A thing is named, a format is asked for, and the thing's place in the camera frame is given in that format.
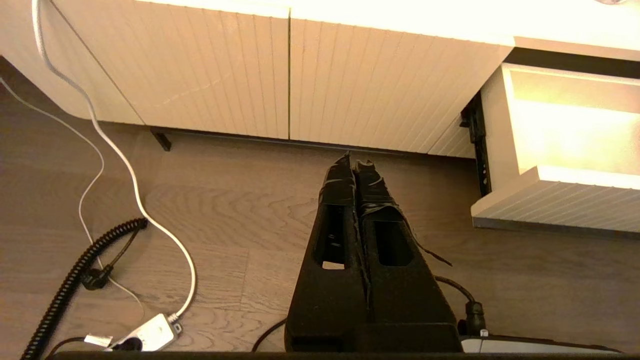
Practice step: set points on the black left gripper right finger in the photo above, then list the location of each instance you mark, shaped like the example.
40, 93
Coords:
410, 300

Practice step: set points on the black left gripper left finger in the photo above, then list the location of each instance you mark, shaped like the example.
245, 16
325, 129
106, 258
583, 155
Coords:
330, 300

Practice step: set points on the white slatted drawer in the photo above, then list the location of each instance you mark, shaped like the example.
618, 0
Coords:
575, 135

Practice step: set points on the long white tv cabinet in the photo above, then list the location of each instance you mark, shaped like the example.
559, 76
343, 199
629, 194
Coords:
200, 65

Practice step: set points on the white power strip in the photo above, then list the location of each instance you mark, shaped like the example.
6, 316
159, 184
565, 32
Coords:
152, 332

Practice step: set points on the black plug in adapter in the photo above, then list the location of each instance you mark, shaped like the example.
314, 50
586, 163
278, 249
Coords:
131, 344

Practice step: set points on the small white tag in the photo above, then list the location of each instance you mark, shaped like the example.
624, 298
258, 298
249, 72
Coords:
97, 340

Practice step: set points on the black drawer slide rail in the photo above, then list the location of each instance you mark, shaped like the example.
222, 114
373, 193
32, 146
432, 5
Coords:
481, 150

